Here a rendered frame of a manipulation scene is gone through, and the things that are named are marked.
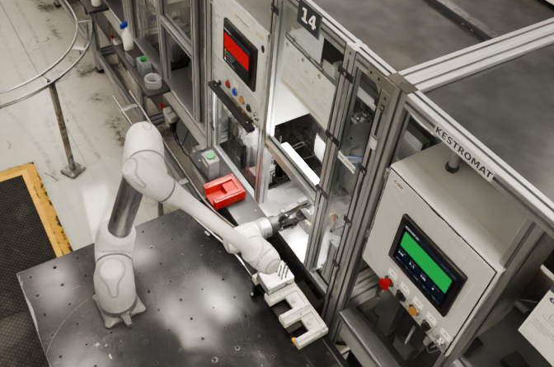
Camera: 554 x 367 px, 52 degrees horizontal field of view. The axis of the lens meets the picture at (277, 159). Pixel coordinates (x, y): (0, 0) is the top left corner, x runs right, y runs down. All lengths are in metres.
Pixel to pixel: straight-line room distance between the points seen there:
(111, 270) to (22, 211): 1.65
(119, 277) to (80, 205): 1.58
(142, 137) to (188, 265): 0.83
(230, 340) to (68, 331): 0.68
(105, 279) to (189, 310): 0.42
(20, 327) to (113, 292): 1.14
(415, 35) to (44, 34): 4.19
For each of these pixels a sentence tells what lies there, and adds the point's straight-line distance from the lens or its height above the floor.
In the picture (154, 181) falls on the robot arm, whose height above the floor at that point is 1.45.
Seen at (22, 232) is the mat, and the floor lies 0.01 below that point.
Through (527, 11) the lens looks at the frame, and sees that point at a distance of 2.13.
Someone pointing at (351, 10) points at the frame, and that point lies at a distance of 1.88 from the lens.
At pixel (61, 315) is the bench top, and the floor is 0.68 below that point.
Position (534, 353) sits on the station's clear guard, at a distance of 1.65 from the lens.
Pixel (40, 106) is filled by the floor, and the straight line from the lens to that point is 4.72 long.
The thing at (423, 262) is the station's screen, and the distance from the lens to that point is 1.69.
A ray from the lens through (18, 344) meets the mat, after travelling 3.44.
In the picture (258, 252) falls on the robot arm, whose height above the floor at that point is 1.12.
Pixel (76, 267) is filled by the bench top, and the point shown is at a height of 0.68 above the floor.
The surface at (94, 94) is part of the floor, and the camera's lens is 4.75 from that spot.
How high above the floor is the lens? 2.93
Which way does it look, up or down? 45 degrees down
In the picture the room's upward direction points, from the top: 7 degrees clockwise
